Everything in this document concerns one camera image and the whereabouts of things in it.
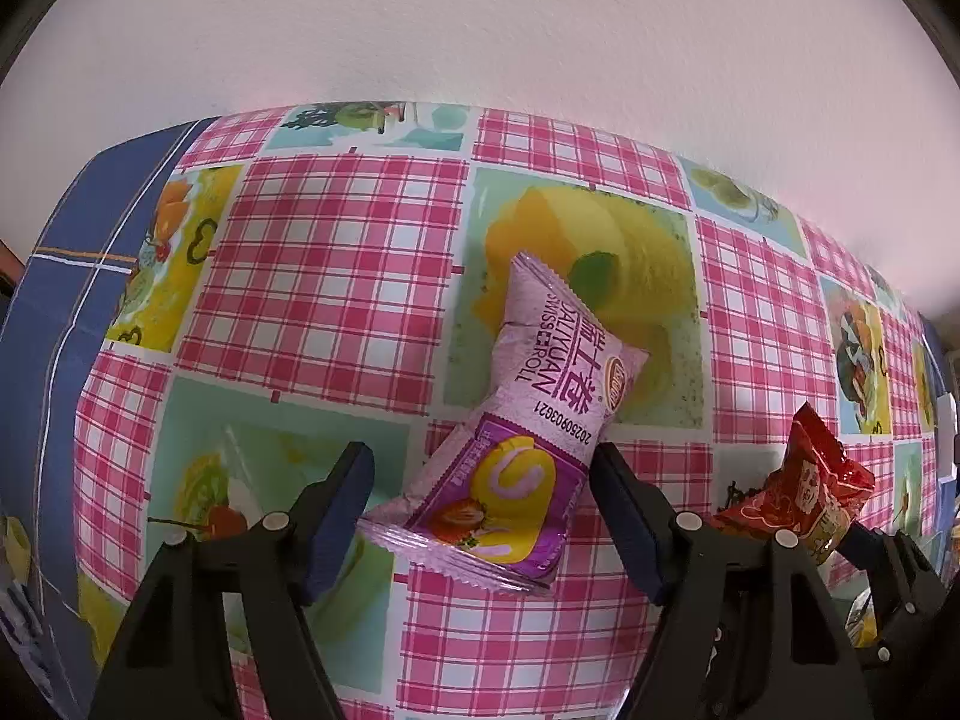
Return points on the blue plaid cloth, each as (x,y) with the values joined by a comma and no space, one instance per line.
(67,300)

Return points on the pink checked printed tablecloth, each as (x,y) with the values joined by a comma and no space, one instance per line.
(337,277)

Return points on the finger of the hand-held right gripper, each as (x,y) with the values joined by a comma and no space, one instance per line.
(911,577)

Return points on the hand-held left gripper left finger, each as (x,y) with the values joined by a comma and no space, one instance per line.
(341,532)

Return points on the purple snack packet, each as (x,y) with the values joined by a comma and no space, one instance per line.
(555,390)

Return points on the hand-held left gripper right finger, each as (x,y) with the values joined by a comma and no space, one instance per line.
(630,532)

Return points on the red snack packet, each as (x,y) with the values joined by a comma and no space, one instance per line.
(806,495)

